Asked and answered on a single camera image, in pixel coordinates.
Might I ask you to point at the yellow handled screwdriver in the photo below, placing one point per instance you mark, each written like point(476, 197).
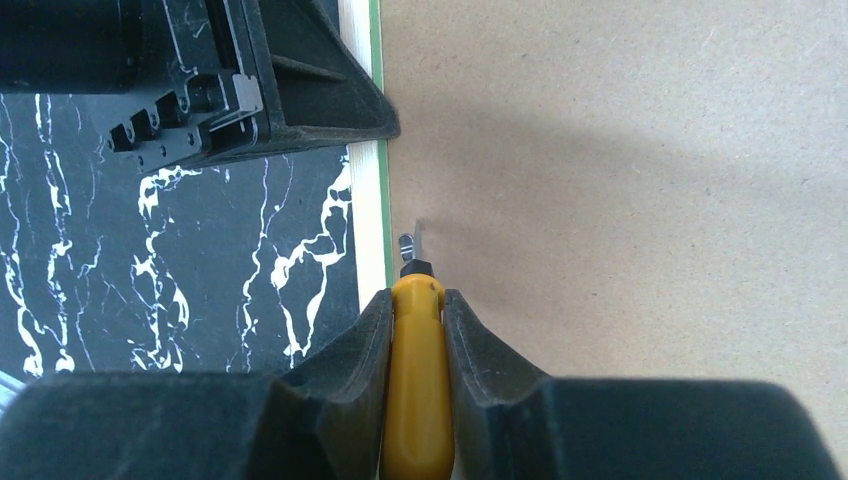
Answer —
point(418, 437)

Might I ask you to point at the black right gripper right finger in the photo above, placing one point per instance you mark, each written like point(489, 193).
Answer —
point(515, 421)

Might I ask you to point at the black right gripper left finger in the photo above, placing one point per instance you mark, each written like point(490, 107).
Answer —
point(320, 420)

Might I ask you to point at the green wooden photo frame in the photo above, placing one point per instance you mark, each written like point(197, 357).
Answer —
point(624, 188)

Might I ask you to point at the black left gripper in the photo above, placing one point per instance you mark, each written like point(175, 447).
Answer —
point(175, 83)

